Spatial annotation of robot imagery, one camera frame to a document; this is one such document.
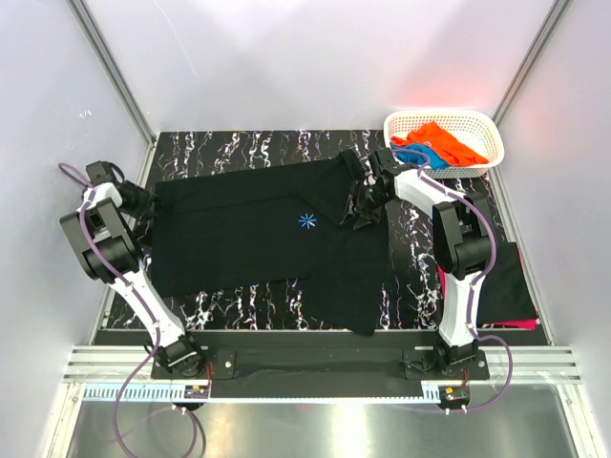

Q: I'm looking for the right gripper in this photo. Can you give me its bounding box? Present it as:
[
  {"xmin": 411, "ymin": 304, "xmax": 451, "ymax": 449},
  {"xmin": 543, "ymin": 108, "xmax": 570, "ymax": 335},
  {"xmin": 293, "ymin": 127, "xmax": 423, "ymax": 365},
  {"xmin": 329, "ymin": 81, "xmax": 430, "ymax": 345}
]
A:
[{"xmin": 340, "ymin": 180, "xmax": 393, "ymax": 231}]

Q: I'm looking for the black polo shirt blue logo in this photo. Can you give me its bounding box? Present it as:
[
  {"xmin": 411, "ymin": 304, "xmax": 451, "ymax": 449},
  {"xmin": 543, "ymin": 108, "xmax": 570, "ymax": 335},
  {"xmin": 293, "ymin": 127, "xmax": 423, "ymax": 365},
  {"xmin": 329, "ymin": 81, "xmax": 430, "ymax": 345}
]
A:
[{"xmin": 150, "ymin": 150, "xmax": 390, "ymax": 336}]

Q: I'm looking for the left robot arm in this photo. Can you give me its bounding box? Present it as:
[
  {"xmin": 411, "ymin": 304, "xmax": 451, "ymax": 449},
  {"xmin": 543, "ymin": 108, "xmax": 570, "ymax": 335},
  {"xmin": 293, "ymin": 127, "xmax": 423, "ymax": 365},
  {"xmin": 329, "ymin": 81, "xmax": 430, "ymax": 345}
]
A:
[{"xmin": 57, "ymin": 161, "xmax": 206, "ymax": 378}]

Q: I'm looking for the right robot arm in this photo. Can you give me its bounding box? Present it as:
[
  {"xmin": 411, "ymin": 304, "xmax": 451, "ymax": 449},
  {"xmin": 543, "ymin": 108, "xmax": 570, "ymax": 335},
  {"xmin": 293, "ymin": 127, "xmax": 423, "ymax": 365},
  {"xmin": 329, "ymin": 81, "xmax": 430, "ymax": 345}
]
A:
[{"xmin": 344, "ymin": 148, "xmax": 497, "ymax": 379}]

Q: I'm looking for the blue t shirt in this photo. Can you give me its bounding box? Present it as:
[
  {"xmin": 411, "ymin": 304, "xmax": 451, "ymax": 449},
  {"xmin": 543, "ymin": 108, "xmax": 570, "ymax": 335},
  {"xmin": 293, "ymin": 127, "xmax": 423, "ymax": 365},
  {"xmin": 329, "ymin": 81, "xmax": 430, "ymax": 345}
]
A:
[{"xmin": 392, "ymin": 143, "xmax": 450, "ymax": 170}]

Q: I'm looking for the orange t shirt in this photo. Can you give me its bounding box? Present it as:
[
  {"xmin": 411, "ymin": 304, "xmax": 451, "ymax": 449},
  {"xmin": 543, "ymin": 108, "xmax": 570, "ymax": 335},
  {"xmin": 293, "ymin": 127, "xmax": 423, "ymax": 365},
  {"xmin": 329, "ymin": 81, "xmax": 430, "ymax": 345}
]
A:
[{"xmin": 390, "ymin": 121, "xmax": 489, "ymax": 167}]

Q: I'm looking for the white plastic laundry basket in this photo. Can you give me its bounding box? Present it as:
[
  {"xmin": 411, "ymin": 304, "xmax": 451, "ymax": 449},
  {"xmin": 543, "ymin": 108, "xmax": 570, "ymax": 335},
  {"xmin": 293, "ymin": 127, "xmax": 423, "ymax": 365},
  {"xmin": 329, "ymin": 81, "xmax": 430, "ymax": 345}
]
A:
[{"xmin": 383, "ymin": 109, "xmax": 505, "ymax": 178}]

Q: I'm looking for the folded black t shirt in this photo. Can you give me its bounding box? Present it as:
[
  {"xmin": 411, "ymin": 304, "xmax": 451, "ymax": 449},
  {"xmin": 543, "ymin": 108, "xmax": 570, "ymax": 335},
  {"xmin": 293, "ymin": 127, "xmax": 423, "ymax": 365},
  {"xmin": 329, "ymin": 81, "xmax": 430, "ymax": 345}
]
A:
[{"xmin": 476, "ymin": 241, "xmax": 538, "ymax": 327}]

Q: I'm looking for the folded magenta t shirt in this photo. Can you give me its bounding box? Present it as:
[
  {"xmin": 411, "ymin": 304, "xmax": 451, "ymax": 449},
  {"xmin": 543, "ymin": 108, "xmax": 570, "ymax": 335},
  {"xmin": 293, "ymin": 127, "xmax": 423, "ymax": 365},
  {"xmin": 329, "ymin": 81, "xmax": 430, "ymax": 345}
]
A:
[{"xmin": 436, "ymin": 266, "xmax": 538, "ymax": 331}]

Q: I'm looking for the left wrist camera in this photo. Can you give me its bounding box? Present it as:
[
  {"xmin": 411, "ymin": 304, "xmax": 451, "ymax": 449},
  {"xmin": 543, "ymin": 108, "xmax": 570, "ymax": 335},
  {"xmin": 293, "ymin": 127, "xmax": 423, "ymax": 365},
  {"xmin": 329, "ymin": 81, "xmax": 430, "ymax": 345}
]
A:
[{"xmin": 85, "ymin": 160, "xmax": 125, "ymax": 187}]

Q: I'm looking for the left aluminium frame post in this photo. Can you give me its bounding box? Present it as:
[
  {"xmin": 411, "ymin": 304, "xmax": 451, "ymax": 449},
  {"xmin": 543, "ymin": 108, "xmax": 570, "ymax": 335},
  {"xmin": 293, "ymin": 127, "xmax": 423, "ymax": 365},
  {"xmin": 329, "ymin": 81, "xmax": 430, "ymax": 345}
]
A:
[{"xmin": 67, "ymin": 0, "xmax": 157, "ymax": 147}]

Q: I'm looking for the aluminium frame post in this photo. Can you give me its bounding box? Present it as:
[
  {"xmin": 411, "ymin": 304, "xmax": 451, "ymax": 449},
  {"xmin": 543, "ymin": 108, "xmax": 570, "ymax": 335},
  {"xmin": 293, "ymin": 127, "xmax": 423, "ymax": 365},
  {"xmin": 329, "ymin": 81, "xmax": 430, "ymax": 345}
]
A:
[
  {"xmin": 492, "ymin": 0, "xmax": 573, "ymax": 126},
  {"xmin": 67, "ymin": 0, "xmax": 157, "ymax": 147}
]

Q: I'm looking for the aluminium front rail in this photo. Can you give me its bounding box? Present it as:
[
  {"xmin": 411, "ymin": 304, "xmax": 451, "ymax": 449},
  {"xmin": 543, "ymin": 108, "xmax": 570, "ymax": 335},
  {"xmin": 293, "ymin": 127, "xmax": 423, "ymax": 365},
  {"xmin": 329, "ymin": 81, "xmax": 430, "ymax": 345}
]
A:
[{"xmin": 65, "ymin": 345, "xmax": 581, "ymax": 385}]

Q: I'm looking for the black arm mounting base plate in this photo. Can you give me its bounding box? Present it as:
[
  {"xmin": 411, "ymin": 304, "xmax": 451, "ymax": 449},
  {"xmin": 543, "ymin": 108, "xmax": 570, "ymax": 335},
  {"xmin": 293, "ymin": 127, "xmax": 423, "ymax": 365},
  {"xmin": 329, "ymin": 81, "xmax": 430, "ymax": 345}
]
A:
[{"xmin": 151, "ymin": 328, "xmax": 489, "ymax": 400}]

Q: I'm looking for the right aluminium frame post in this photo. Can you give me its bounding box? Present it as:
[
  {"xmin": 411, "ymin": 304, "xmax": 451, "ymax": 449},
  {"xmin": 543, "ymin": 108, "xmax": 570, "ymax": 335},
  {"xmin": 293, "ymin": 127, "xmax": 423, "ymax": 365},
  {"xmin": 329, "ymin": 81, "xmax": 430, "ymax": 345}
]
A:
[{"xmin": 492, "ymin": 0, "xmax": 573, "ymax": 126}]

